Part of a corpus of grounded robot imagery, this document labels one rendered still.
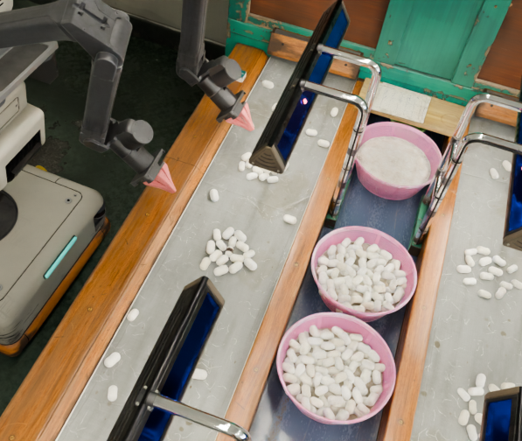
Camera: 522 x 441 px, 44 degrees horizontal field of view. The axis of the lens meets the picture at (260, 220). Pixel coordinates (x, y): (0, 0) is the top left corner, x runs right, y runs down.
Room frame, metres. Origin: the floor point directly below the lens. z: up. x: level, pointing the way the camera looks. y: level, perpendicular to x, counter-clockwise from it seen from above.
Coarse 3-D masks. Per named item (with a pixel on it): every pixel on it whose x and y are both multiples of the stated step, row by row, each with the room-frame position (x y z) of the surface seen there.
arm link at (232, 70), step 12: (216, 60) 1.36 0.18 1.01; (228, 60) 1.36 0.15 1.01; (180, 72) 1.33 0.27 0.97; (204, 72) 1.34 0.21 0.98; (216, 72) 1.34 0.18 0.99; (228, 72) 1.33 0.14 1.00; (240, 72) 1.36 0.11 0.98; (192, 84) 1.33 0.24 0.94; (216, 84) 1.33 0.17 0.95; (228, 84) 1.33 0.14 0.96
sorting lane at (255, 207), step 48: (240, 144) 1.34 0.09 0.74; (240, 192) 1.15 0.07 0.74; (288, 192) 1.18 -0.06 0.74; (192, 240) 0.97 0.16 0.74; (288, 240) 1.02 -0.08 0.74; (144, 288) 0.81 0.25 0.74; (240, 288) 0.85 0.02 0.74; (144, 336) 0.68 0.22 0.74; (240, 336) 0.72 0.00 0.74; (96, 384) 0.55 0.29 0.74; (192, 384) 0.59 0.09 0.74; (96, 432) 0.45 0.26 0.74; (192, 432) 0.48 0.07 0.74
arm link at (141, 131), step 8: (112, 120) 1.10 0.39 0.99; (128, 120) 1.06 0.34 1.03; (112, 128) 1.07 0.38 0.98; (120, 128) 1.05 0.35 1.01; (128, 128) 1.04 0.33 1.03; (136, 128) 1.05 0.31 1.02; (144, 128) 1.06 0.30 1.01; (112, 136) 1.04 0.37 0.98; (120, 136) 1.04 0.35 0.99; (128, 136) 1.04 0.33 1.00; (136, 136) 1.03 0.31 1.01; (144, 136) 1.05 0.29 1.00; (152, 136) 1.06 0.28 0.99; (88, 144) 1.03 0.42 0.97; (96, 144) 1.02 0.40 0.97; (104, 144) 1.03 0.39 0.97; (128, 144) 1.04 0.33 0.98; (136, 144) 1.03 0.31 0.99
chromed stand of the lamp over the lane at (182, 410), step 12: (156, 396) 0.39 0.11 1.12; (156, 408) 0.37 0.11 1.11; (168, 408) 0.37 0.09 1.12; (180, 408) 0.37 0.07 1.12; (192, 408) 0.38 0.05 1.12; (192, 420) 0.36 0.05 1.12; (204, 420) 0.36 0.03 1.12; (216, 420) 0.37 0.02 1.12; (228, 420) 0.37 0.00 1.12; (228, 432) 0.35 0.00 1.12; (240, 432) 0.36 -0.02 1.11
